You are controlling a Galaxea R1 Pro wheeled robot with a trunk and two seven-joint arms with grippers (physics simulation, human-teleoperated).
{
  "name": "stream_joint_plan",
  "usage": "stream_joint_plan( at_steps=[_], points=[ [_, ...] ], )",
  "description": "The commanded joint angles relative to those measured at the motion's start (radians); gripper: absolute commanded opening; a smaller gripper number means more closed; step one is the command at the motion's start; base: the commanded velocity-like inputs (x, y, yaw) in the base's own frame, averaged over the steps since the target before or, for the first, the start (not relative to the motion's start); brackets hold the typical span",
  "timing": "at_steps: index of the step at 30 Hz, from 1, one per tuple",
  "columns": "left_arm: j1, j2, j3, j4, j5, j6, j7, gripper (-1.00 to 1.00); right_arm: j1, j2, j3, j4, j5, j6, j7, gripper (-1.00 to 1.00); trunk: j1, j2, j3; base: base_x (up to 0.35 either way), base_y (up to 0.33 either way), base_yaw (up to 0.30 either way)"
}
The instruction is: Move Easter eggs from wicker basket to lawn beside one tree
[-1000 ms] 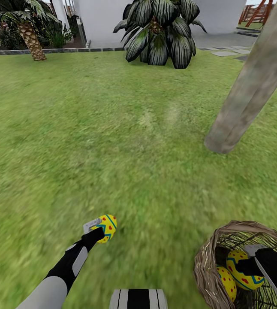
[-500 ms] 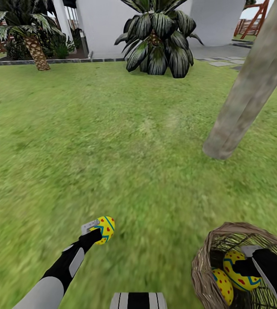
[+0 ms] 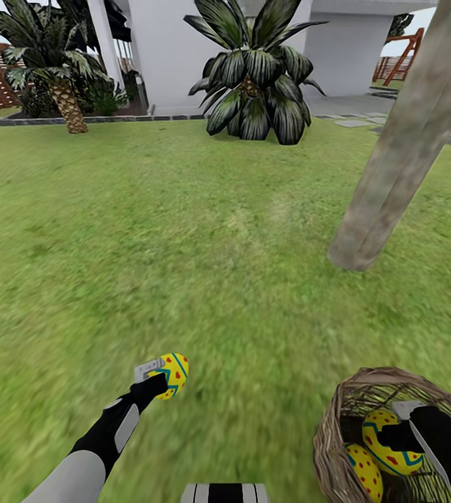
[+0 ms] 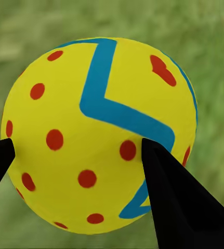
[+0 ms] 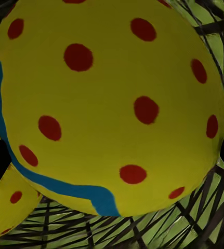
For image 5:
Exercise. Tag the wicker basket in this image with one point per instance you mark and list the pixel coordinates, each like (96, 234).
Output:
(216, 216)

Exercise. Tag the easter egg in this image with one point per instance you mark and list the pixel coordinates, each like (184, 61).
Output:
(108, 107)
(18, 199)

